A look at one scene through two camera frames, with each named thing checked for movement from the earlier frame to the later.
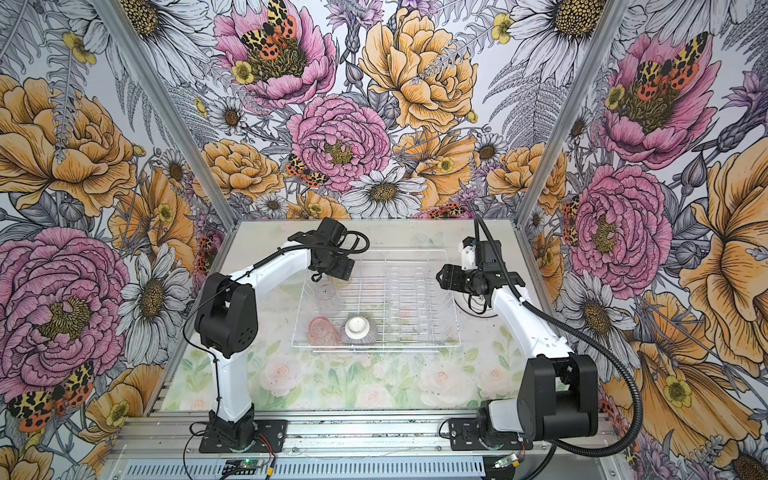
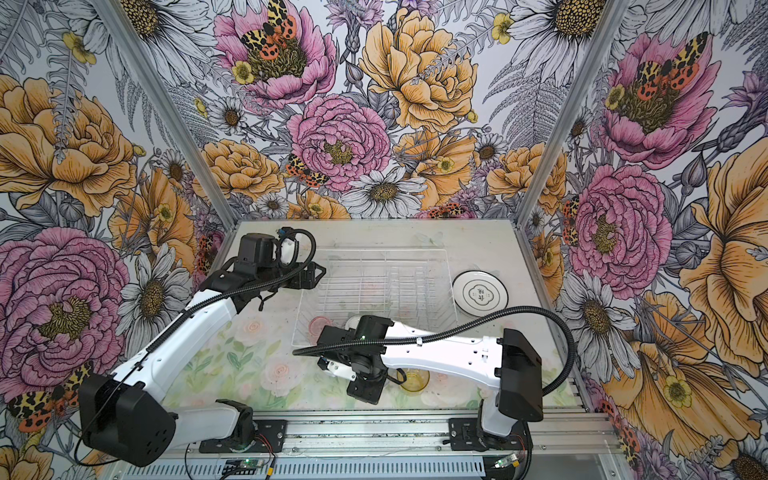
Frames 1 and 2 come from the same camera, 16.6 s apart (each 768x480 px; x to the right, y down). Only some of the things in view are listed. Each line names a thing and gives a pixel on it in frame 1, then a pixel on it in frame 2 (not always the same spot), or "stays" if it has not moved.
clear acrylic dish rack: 393,303 stays
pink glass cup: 321,332 stays
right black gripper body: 462,281 → 368,385
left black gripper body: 333,266 → 296,283
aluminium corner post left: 126,33 stays
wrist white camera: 468,258 → 340,370
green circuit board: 242,463 stays
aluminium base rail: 166,446 stays
